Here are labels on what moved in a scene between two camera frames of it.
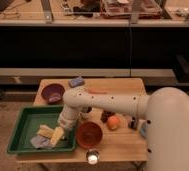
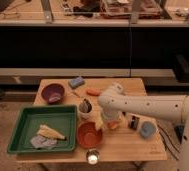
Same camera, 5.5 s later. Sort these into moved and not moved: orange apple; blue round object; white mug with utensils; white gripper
Moved: white gripper
Not moved: orange apple; white mug with utensils; blue round object
